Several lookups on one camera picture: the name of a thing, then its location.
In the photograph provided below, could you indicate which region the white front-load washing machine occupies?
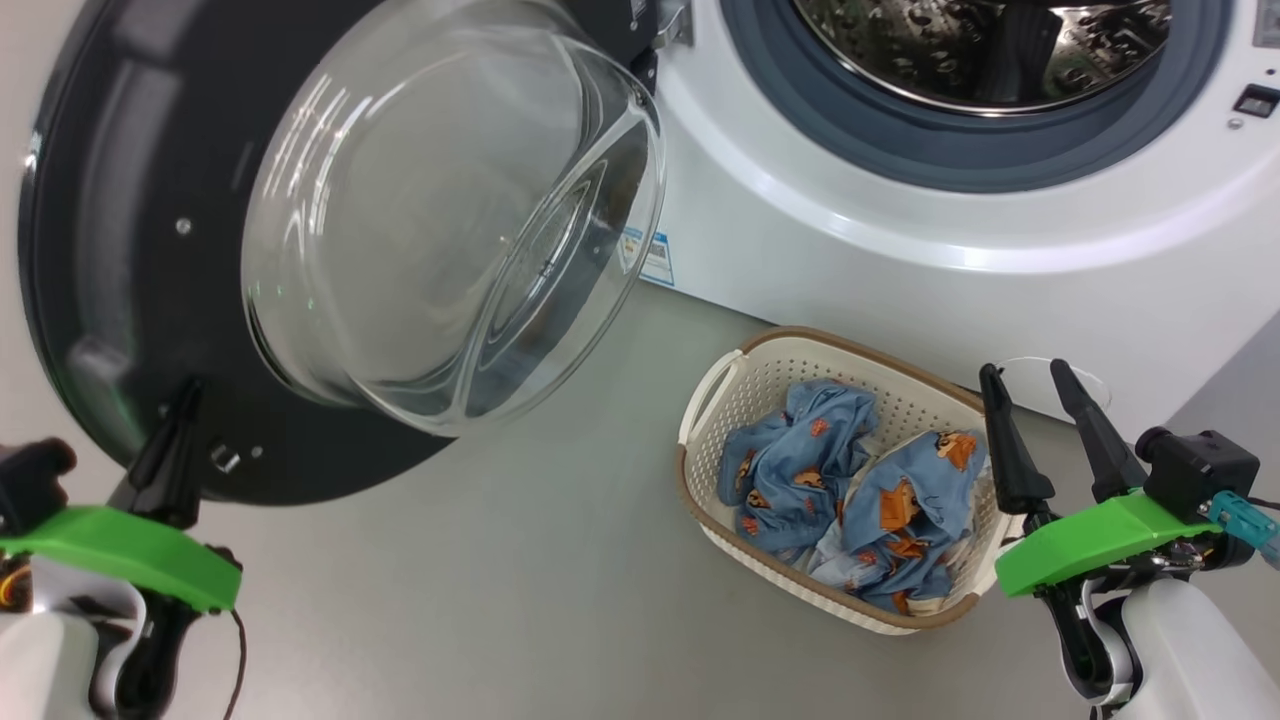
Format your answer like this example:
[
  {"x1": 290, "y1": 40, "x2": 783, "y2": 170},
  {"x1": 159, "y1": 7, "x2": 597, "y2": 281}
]
[{"x1": 630, "y1": 0, "x2": 1280, "y2": 441}]

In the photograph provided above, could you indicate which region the round white filter cover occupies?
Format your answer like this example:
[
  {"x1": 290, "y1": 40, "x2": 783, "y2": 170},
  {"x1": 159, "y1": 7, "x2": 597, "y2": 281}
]
[{"x1": 995, "y1": 357, "x2": 1113, "y2": 421}]

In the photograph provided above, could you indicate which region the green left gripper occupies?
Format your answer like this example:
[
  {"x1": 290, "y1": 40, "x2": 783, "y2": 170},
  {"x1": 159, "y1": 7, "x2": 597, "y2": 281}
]
[{"x1": 0, "y1": 379, "x2": 242, "y2": 719}]

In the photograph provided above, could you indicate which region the blue garment large orange bear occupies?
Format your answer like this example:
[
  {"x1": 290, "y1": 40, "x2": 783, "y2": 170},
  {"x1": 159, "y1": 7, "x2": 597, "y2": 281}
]
[{"x1": 808, "y1": 430, "x2": 991, "y2": 616}]

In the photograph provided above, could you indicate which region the black round glass washer door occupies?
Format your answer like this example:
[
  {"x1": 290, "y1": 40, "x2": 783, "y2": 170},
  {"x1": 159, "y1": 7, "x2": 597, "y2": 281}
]
[{"x1": 18, "y1": 0, "x2": 669, "y2": 506}]

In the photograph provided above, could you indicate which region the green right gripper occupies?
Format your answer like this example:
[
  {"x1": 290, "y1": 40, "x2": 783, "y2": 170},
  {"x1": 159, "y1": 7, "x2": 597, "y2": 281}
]
[{"x1": 978, "y1": 357, "x2": 1253, "y2": 707}]

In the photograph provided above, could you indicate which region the teal right camera connector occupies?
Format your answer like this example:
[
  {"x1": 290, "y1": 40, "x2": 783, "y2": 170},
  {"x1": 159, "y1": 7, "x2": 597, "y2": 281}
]
[{"x1": 1205, "y1": 490, "x2": 1280, "y2": 573}]

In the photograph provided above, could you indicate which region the cream perforated laundry basket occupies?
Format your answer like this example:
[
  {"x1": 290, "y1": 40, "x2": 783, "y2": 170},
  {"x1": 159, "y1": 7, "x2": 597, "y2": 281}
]
[{"x1": 676, "y1": 326, "x2": 1026, "y2": 636}]

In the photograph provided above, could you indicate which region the blue bear-print garment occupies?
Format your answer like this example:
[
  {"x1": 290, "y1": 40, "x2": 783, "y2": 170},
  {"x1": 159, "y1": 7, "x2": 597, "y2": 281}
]
[{"x1": 716, "y1": 380, "x2": 881, "y2": 563}]

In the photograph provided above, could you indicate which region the blue energy label sticker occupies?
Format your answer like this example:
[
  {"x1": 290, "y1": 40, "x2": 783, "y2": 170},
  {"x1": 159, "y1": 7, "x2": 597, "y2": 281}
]
[{"x1": 618, "y1": 228, "x2": 676, "y2": 288}]

